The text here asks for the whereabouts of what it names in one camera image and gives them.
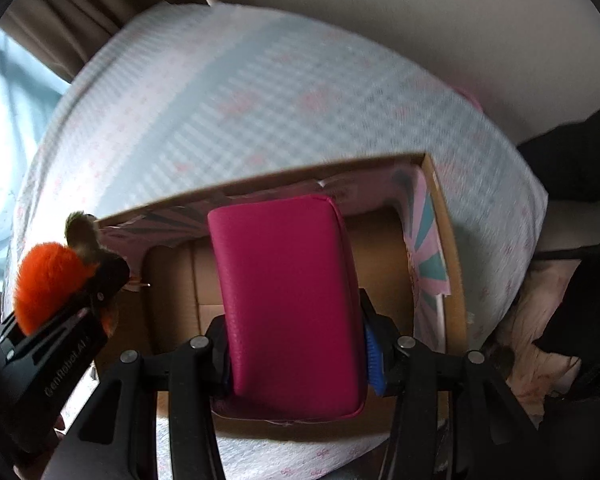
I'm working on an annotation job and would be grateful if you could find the checked blanket with pink bows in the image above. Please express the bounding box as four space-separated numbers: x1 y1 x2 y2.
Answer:
0 2 548 480

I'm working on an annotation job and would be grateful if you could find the brown curtain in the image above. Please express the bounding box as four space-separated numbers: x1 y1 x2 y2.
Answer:
0 0 208 84

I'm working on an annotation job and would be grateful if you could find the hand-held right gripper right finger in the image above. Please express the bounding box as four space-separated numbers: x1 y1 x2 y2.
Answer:
357 287 546 480

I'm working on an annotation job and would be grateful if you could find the magenta leather pouch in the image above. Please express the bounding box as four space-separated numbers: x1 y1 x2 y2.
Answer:
207 193 369 420

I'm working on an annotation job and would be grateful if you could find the beige padded headboard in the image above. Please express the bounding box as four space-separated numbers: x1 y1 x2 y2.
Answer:
185 0 600 147

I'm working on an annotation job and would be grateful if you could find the pink floral cloth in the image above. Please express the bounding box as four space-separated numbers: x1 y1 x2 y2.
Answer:
494 259 582 403

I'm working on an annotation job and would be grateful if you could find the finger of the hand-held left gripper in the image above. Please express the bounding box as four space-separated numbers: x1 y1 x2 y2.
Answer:
86 254 132 307

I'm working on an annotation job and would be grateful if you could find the orange plush toy brown tuft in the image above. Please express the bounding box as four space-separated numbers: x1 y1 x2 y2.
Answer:
13 211 131 337

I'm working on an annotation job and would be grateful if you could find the light blue sheer curtain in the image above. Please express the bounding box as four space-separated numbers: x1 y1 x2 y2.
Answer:
0 25 72 292

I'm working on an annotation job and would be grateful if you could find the cardboard box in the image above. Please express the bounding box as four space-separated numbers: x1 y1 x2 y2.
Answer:
94 152 469 423

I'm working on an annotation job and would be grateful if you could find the black cloth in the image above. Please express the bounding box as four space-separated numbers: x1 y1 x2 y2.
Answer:
516 101 600 401

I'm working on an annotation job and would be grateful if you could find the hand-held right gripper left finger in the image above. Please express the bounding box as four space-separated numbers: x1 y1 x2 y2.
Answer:
55 316 233 480

